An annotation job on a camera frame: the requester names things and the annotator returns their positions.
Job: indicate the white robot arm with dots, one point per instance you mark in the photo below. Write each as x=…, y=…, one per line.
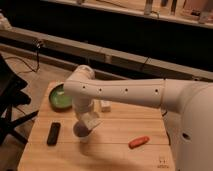
x=193, y=100

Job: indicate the orange carrot toy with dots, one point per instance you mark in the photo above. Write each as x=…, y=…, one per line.
x=138, y=142

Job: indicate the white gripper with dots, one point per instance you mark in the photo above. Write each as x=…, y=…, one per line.
x=86, y=123

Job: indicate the green bowl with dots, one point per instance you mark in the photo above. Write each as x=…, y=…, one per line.
x=58, y=99

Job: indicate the white ceramic cup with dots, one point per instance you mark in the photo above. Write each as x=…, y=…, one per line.
x=84, y=139

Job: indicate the black remote control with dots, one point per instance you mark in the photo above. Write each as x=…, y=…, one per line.
x=53, y=133

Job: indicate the black office chair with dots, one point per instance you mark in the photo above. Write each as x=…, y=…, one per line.
x=11, y=95

